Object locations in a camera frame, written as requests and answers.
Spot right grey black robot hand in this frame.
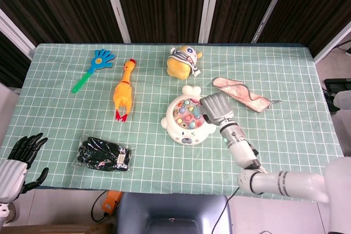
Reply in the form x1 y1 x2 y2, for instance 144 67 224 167
199 93 235 129

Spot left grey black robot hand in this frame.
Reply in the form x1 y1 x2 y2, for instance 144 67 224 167
0 132 49 204

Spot dark blue-grey robot base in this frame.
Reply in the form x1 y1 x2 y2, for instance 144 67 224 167
115 191 234 234

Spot white seal fishing game toy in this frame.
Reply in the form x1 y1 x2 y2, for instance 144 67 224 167
160 85 217 146

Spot blue hand clapper toy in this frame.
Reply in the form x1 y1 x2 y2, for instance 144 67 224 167
71 49 116 94

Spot pink towel with dark trim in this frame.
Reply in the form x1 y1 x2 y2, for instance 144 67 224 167
212 77 282 113

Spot yellow plush toy striped shirt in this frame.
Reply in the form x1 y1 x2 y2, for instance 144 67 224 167
167 46 203 81

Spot green checked tablecloth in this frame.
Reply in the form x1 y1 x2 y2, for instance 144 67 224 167
0 43 345 201

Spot black gloves in plastic bag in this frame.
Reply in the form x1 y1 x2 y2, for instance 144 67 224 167
71 134 137 174

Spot yellow rubber chicken toy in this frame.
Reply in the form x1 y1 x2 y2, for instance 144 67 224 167
113 58 137 122

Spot orange device on floor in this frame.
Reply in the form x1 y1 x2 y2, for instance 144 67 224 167
103 190 124 215

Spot black equipment stand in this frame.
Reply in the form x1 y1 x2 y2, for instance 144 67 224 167
323 78 351 114

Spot black cable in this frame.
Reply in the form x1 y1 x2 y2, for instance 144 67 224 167
91 190 110 222
223 186 241 210

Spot white metal frame post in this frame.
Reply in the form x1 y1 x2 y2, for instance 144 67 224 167
314 20 351 65
0 8 37 61
100 0 132 44
197 0 221 44
251 0 292 44

